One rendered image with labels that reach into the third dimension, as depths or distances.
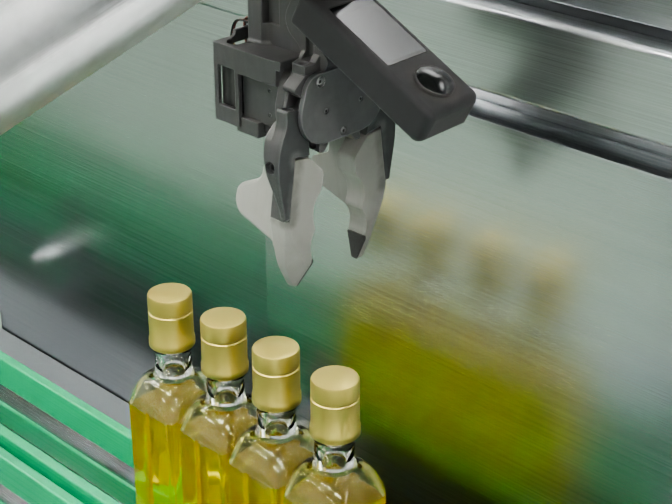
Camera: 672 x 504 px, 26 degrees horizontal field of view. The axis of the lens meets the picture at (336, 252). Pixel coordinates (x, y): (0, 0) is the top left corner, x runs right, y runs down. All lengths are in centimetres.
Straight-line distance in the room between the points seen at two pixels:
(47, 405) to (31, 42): 81
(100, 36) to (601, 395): 50
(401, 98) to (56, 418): 65
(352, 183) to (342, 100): 7
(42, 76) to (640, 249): 46
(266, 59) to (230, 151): 36
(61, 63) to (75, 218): 85
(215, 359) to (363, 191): 20
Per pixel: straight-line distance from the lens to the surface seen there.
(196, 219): 131
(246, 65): 90
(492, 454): 110
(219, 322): 106
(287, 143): 88
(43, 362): 159
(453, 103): 84
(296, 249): 91
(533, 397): 105
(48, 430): 142
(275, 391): 103
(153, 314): 110
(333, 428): 99
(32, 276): 157
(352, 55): 85
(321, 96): 88
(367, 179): 94
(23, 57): 61
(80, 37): 62
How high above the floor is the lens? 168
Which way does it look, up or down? 26 degrees down
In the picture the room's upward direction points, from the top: straight up
